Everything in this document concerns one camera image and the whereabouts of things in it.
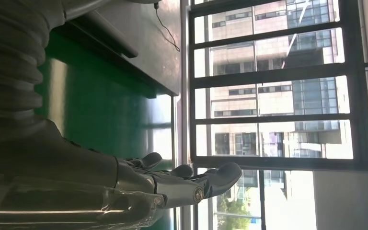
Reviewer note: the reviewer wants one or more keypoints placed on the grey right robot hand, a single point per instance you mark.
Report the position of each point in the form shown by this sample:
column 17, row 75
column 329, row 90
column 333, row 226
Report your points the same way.
column 60, row 177

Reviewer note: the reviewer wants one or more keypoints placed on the black weighing device with column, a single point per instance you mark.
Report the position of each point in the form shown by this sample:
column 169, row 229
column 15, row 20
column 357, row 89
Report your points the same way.
column 114, row 38

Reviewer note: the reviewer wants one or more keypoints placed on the dark window frame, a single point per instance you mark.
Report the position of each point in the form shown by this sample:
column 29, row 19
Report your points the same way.
column 266, row 73

